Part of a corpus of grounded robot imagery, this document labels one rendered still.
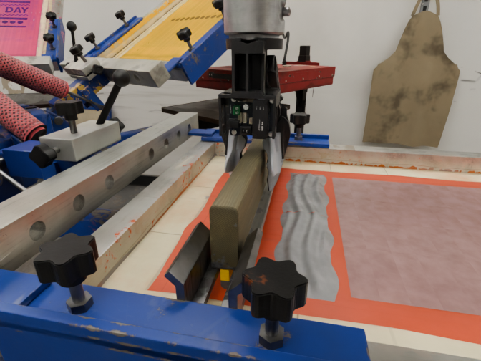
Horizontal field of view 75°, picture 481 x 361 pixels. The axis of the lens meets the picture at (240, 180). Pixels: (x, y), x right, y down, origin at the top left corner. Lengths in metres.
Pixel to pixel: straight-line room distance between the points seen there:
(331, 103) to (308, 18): 0.61
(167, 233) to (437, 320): 0.34
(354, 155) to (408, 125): 1.81
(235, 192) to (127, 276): 0.16
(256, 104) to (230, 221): 0.15
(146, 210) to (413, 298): 0.34
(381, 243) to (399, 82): 2.06
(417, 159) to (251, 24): 0.50
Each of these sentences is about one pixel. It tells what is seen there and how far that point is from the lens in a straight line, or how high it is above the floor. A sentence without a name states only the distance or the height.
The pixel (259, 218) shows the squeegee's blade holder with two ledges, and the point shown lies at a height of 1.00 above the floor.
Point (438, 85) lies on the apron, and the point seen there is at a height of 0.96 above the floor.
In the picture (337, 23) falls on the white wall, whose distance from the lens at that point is 2.46.
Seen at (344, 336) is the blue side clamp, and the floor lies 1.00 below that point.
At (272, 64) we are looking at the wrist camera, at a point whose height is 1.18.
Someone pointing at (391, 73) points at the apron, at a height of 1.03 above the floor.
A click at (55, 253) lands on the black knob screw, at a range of 0.28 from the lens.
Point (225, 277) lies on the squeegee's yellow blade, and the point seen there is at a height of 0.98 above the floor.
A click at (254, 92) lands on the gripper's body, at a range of 0.38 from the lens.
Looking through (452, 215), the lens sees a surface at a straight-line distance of 0.60.
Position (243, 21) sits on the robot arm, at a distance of 0.40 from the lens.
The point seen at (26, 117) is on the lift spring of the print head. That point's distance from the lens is 0.73.
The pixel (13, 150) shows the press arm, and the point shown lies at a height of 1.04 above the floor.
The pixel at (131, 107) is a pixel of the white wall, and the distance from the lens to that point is 2.88.
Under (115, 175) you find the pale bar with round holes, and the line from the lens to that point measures 0.52.
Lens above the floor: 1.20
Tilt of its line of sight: 23 degrees down
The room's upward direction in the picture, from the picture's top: straight up
